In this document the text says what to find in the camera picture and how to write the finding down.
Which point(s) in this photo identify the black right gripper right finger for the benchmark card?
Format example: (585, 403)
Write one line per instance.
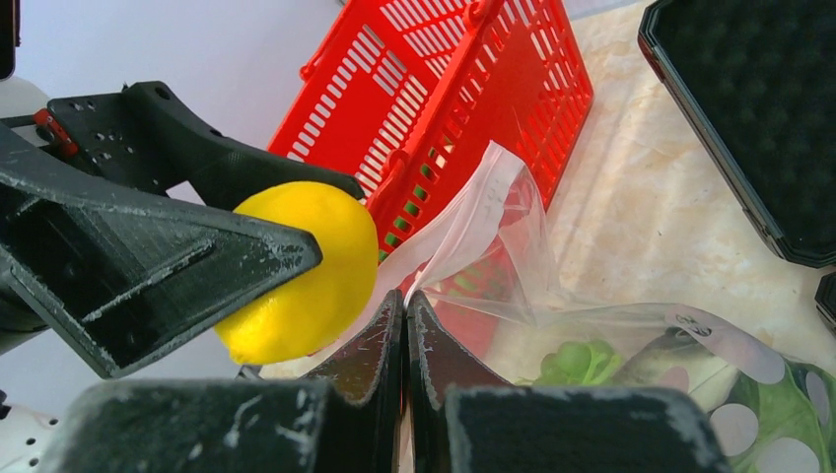
(466, 418)

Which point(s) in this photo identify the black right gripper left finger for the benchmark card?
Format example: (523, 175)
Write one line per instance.
(341, 416)

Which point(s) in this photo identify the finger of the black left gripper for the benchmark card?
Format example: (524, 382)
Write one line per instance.
(125, 277)
(144, 137)

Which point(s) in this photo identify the yellow toy fruit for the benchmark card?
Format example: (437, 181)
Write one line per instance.
(310, 312)

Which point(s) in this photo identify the green grape bunch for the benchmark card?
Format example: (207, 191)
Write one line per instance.
(577, 363)

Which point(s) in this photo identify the clear zip top bag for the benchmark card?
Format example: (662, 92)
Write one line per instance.
(511, 290)

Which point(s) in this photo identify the green leafy vegetable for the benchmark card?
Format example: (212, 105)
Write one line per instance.
(787, 426)

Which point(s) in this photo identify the red plastic basket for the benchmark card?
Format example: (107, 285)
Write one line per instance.
(407, 95)

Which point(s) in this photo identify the open black foam case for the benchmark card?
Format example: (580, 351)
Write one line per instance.
(755, 80)

